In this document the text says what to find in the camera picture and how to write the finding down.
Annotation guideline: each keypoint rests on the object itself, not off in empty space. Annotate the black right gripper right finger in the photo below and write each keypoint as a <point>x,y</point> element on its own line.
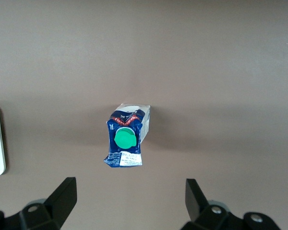
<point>199,210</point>

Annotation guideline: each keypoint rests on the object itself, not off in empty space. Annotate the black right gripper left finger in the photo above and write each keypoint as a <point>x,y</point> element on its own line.
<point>60,206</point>

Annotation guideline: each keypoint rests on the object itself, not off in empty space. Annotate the blue white milk carton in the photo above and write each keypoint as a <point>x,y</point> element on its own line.
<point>124,141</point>

